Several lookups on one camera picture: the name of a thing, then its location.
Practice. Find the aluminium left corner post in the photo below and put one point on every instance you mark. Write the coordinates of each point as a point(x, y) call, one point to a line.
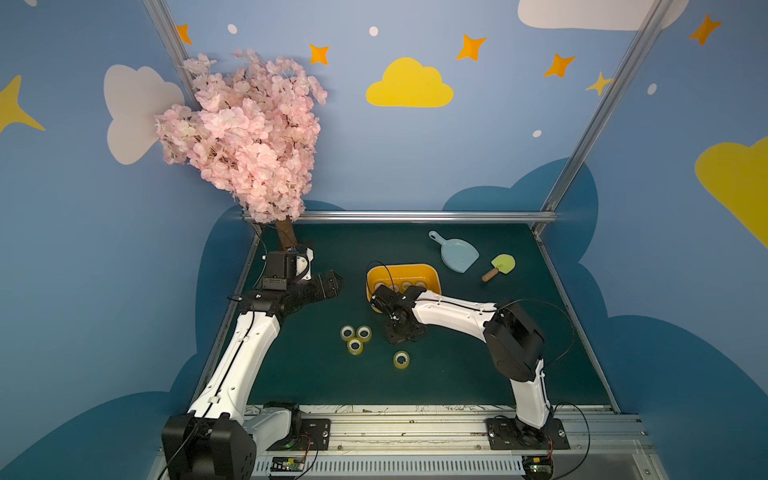
point(165, 26)

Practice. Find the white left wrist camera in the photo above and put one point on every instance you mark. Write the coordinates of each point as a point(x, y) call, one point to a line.
point(285, 268)

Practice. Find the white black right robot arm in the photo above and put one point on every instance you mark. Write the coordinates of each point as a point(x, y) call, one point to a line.
point(514, 341)

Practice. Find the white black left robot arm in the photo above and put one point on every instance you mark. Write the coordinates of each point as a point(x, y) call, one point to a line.
point(214, 439)

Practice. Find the green spatula wooden handle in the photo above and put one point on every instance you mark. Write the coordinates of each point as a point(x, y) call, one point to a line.
point(501, 264)

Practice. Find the aluminium corner post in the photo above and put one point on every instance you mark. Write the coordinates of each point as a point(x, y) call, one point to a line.
point(165, 26)
point(642, 43)

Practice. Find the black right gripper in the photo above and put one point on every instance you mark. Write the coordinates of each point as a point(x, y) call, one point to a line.
point(399, 327)

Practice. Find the tape roll left cluster front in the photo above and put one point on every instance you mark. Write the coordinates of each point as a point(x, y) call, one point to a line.
point(355, 346)

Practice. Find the tape roll left cluster back-left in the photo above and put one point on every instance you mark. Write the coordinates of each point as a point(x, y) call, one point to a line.
point(347, 332)

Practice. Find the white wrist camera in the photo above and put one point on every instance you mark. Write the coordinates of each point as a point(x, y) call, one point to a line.
point(285, 268)
point(386, 300)

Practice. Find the yellow plastic storage box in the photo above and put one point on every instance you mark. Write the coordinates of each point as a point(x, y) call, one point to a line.
point(394, 275)

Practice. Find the aluminium right corner post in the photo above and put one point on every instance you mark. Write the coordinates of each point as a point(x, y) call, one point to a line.
point(642, 43)

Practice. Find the pink cherry blossom tree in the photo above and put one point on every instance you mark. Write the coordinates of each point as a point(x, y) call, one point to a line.
point(253, 135)

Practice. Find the green circuit board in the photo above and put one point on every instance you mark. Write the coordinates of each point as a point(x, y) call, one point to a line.
point(537, 466)
point(286, 465)

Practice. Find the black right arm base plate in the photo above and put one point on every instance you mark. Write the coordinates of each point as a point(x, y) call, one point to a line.
point(511, 434)

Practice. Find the aluminium back horizontal bar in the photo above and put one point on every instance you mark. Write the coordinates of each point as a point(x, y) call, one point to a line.
point(460, 217)

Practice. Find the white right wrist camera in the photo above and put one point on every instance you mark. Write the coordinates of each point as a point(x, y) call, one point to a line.
point(386, 300)

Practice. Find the left green circuit board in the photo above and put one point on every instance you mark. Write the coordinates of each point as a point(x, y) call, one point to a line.
point(286, 465)

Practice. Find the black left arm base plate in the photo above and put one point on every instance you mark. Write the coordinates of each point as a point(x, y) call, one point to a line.
point(312, 434)

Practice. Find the aluminium front rail frame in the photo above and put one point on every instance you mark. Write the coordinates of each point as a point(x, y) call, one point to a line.
point(450, 442)

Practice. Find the light blue plastic dustpan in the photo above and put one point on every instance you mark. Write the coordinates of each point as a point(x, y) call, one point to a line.
point(457, 254)

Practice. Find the right green circuit board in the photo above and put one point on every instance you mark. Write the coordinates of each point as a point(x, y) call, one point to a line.
point(537, 466)

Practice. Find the tape roll left cluster back-right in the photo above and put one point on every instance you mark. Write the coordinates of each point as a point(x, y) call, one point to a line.
point(364, 333)

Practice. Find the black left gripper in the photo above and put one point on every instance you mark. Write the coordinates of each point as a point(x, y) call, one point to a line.
point(313, 288)

